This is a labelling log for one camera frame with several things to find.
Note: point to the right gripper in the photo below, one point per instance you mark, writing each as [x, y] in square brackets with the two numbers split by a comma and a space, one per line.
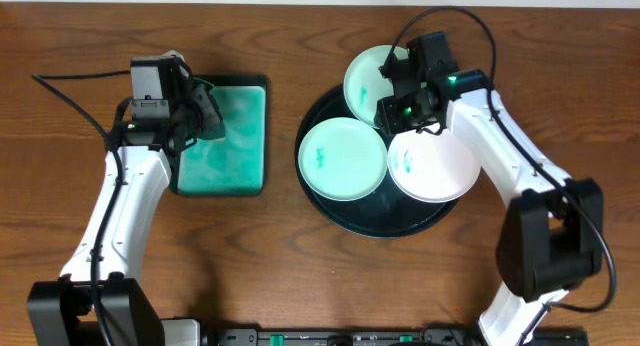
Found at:
[387, 110]

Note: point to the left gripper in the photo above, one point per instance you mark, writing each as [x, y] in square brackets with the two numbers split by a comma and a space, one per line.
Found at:
[201, 112]

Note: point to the mint green plate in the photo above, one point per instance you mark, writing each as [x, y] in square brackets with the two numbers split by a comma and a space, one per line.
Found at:
[364, 85]
[342, 159]

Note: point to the green and yellow sponge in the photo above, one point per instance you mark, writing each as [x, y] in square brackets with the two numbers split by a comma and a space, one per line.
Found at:
[217, 131]

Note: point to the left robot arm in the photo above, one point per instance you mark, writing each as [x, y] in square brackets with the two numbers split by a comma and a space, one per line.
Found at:
[97, 298]

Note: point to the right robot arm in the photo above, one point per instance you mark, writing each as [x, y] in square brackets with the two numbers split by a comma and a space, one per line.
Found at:
[551, 239]

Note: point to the black round tray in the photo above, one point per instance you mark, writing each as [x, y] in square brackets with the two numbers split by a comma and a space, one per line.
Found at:
[387, 212]

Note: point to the white rectangular water dish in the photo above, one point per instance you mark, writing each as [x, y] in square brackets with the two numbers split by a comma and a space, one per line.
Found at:
[235, 151]

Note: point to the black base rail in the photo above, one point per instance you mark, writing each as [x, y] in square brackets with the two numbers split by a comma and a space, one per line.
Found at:
[440, 335]

